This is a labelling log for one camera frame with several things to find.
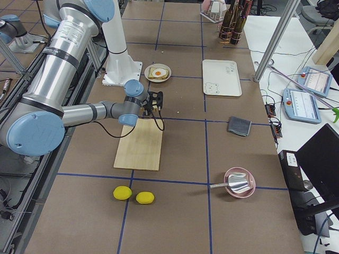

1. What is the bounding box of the aluminium frame post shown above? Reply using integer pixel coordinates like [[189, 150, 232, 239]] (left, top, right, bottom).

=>
[[254, 0, 300, 83]]

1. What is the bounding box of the wooden cutting board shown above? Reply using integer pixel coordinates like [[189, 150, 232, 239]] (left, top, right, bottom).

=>
[[113, 119, 163, 171]]

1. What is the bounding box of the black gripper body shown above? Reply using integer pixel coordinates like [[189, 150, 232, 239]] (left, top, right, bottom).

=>
[[143, 91, 164, 111]]

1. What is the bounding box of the near blue teach pendant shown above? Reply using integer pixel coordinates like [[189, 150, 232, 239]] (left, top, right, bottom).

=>
[[283, 88, 322, 124]]

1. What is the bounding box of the bread slice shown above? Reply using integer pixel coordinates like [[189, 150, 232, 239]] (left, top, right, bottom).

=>
[[148, 67, 169, 80]]

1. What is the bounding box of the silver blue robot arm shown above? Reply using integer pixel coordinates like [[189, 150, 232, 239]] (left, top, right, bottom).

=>
[[1, 1, 154, 156], [1, 14, 28, 44]]

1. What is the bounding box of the yellow lemon right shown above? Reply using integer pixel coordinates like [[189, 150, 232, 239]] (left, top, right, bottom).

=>
[[136, 192, 155, 205]]

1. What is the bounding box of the metal scoop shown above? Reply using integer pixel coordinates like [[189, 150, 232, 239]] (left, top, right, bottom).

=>
[[210, 173, 253, 194]]

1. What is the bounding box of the yellow lemon left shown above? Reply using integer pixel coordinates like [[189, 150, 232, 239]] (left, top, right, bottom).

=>
[[113, 186, 132, 201]]

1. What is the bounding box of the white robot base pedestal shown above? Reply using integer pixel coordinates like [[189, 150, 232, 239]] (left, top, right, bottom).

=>
[[102, 0, 142, 86]]

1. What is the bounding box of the grey folded cloth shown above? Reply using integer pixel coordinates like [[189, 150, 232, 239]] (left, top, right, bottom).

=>
[[227, 116, 252, 137]]

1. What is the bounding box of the black box device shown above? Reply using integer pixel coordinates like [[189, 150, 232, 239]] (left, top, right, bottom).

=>
[[278, 150, 305, 192]]

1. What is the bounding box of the black laptop monitor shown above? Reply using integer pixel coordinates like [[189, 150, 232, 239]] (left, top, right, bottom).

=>
[[296, 124, 339, 200]]

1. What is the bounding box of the far blue teach pendant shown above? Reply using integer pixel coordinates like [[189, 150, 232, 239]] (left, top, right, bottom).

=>
[[298, 66, 333, 97]]

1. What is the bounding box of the white round plate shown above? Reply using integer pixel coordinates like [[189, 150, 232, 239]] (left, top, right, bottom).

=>
[[144, 63, 172, 83]]

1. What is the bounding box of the yellow lemon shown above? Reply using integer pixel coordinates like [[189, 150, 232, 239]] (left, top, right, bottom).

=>
[[113, 186, 132, 201], [136, 192, 155, 205]]

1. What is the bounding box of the dark green wine bottle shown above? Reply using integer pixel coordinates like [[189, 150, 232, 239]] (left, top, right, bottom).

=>
[[219, 0, 237, 40]]

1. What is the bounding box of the copper wire bottle rack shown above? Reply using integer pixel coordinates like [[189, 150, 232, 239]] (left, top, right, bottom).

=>
[[219, 25, 243, 44]]

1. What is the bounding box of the pink bowl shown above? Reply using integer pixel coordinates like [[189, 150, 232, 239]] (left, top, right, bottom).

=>
[[224, 167, 256, 198]]

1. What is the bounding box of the fried egg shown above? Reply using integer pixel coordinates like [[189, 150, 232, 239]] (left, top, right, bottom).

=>
[[151, 68, 167, 78]]

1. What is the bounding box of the cream bear serving tray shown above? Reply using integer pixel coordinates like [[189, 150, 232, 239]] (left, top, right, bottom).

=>
[[202, 59, 242, 97]]

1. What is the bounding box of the blue teach pendant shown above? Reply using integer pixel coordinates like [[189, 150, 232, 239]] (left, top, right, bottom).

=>
[[283, 88, 322, 124], [298, 66, 333, 97]]

